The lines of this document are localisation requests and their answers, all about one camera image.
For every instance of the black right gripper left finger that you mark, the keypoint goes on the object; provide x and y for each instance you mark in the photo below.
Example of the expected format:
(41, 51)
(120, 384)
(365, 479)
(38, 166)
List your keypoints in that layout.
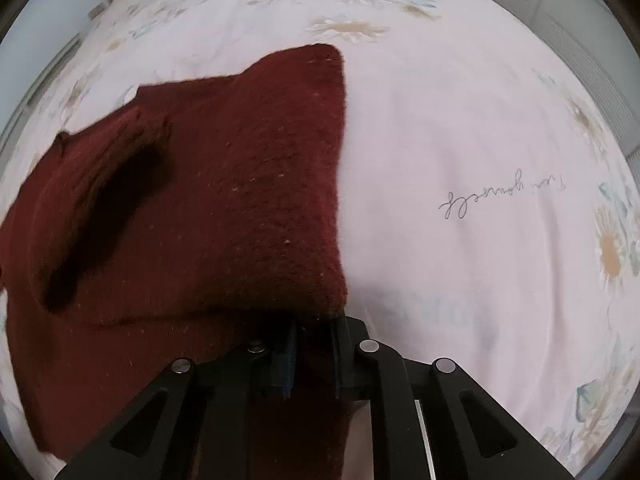
(196, 420)

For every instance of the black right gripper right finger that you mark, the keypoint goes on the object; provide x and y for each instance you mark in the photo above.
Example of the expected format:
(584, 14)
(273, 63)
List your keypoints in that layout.
(428, 421)

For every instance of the dark red knitted sweater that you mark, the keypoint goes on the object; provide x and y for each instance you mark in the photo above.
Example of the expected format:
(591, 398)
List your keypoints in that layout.
(160, 231)

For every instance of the pink floral bed sheet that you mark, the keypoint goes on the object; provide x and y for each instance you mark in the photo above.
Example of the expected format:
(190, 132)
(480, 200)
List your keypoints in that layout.
(485, 211)

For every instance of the white wardrobe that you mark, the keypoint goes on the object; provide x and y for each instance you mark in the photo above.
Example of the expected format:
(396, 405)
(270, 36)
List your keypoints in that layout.
(592, 41)

